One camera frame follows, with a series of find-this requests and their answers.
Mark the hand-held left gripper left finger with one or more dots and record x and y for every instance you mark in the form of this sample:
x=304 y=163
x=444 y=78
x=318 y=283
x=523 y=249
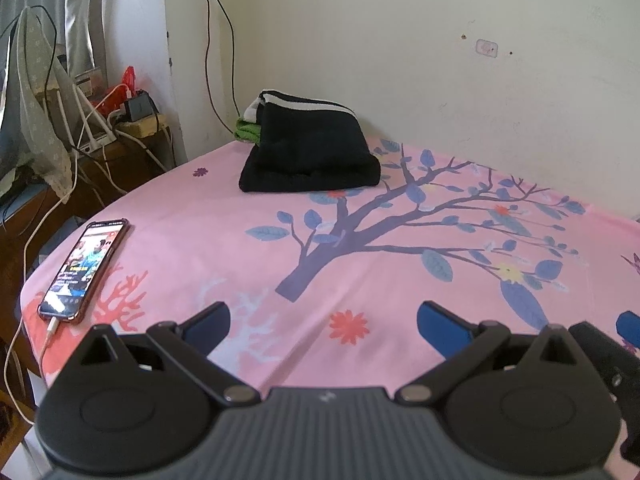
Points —
x=207 y=327

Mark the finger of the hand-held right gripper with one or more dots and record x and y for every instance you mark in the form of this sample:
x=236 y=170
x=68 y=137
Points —
x=602 y=350
x=629 y=329

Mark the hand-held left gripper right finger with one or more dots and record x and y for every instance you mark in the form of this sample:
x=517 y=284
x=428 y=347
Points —
x=442 y=327

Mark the black garment with white stripes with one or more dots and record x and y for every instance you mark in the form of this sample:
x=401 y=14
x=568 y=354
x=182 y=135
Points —
x=310 y=150

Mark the pink tree-print bedsheet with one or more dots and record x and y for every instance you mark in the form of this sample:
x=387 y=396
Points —
x=400 y=260

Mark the smartphone in clear case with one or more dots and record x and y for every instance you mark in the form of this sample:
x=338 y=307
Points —
x=82 y=270

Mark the green garment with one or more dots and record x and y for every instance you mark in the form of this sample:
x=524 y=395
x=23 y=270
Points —
x=246 y=131

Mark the beige power strip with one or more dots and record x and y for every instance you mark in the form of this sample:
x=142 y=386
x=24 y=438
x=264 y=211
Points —
x=142 y=125

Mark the black power adapter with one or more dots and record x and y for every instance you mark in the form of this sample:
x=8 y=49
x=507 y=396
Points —
x=140 y=106

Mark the white router with antennas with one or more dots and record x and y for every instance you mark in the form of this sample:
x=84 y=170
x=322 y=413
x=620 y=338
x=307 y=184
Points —
x=87 y=125

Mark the red plastic bag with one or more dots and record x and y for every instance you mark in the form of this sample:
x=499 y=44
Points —
x=127 y=82

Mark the grey dotted hanging cloth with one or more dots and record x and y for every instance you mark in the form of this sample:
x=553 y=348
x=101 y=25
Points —
x=37 y=110

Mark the grey curtain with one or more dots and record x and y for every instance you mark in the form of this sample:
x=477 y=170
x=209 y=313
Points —
x=50 y=5

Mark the clear wall hook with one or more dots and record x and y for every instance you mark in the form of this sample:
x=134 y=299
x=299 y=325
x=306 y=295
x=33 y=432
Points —
x=486 y=48

